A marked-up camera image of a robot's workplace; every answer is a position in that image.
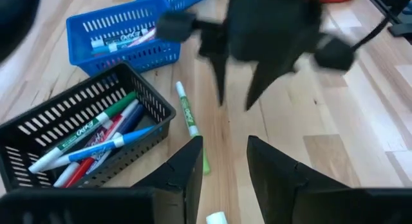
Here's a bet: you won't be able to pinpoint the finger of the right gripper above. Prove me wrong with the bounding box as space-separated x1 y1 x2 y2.
246 53 302 111
199 51 229 107

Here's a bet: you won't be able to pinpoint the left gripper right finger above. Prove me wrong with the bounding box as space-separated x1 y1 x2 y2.
247 136 412 224

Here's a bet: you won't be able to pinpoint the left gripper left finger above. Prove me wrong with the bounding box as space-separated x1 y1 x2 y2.
0 136 204 224

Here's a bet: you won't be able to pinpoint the black slotted plastic basket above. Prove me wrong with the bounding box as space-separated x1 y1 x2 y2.
0 61 177 192

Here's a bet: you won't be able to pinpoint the red marker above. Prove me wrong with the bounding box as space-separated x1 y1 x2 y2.
61 156 96 189

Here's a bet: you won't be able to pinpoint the light blue marker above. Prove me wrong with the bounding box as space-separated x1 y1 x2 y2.
40 126 155 172

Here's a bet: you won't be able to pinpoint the magenta Expo chisel marker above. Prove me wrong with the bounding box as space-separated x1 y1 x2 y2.
127 26 158 48

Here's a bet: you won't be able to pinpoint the maroon Expo marker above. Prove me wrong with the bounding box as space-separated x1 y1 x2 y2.
85 98 140 175

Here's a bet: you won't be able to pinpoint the dark blue Expo marker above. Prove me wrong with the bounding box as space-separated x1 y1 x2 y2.
53 103 145 189

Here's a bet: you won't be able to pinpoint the green fine Expo marker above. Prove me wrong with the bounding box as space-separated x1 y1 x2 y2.
28 91 138 175

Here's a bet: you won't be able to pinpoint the markers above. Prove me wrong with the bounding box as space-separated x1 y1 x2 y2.
90 26 149 57

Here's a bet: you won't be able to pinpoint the light green Expo marker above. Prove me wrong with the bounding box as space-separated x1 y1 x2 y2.
174 80 212 176

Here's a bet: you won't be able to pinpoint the black metal table frame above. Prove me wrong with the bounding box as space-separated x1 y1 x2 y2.
352 0 412 51

